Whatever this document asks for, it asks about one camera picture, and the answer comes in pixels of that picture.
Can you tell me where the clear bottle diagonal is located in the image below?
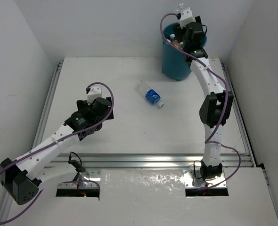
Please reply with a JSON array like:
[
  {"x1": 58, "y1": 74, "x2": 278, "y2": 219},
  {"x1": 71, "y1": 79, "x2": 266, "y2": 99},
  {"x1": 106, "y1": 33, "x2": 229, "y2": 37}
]
[{"x1": 175, "y1": 2, "x2": 188, "y2": 14}]

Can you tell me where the blue label bottle back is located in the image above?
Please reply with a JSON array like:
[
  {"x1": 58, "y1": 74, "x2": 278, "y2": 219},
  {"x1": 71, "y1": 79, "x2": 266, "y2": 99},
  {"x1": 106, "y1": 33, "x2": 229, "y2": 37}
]
[{"x1": 135, "y1": 81, "x2": 164, "y2": 109}]

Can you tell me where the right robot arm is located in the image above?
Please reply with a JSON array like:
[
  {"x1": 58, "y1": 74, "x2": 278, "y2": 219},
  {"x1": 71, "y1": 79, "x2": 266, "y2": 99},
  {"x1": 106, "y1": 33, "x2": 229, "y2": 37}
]
[{"x1": 174, "y1": 11, "x2": 234, "y2": 180}]

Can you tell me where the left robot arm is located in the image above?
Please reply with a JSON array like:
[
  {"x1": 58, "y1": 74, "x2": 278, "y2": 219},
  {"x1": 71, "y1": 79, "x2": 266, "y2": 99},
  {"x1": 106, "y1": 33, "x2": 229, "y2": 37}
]
[{"x1": 0, "y1": 97, "x2": 114, "y2": 205}]

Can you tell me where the teal plastic bin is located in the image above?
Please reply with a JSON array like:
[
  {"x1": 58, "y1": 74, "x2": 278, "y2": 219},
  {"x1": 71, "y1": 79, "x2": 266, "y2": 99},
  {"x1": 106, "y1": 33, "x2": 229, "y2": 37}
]
[{"x1": 162, "y1": 22, "x2": 208, "y2": 82}]

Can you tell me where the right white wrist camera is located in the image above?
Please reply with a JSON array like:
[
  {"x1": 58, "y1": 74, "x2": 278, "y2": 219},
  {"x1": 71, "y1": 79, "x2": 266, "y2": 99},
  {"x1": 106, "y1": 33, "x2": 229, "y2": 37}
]
[{"x1": 179, "y1": 8, "x2": 195, "y2": 28}]

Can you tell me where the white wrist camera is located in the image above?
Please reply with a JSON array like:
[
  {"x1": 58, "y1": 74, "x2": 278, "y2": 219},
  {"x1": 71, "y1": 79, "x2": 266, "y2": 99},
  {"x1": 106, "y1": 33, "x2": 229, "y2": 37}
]
[
  {"x1": 86, "y1": 84, "x2": 102, "y2": 105},
  {"x1": 179, "y1": 8, "x2": 195, "y2": 28}
]

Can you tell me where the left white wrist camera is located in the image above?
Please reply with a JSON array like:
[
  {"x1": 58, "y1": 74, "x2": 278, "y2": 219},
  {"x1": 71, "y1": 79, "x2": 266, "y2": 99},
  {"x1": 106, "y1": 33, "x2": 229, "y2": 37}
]
[{"x1": 86, "y1": 84, "x2": 102, "y2": 105}]

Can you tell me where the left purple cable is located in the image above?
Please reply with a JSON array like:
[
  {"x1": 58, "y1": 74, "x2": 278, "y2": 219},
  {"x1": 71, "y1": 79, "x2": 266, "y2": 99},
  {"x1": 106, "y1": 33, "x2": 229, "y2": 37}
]
[{"x1": 0, "y1": 81, "x2": 115, "y2": 224}]

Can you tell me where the purple cable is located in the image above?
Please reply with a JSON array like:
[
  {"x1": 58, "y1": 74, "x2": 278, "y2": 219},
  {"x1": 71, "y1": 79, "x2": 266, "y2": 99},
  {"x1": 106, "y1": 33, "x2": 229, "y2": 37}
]
[
  {"x1": 159, "y1": 13, "x2": 242, "y2": 189},
  {"x1": 0, "y1": 81, "x2": 115, "y2": 224}
]

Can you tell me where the aluminium frame rail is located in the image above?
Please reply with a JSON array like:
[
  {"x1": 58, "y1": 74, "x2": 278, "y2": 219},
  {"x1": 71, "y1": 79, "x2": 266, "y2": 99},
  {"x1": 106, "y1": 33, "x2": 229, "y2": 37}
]
[{"x1": 12, "y1": 57, "x2": 278, "y2": 226}]

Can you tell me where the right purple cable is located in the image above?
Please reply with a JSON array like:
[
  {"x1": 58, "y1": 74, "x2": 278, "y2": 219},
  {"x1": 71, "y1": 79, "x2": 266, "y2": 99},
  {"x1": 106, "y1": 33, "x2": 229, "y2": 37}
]
[{"x1": 159, "y1": 13, "x2": 242, "y2": 189}]

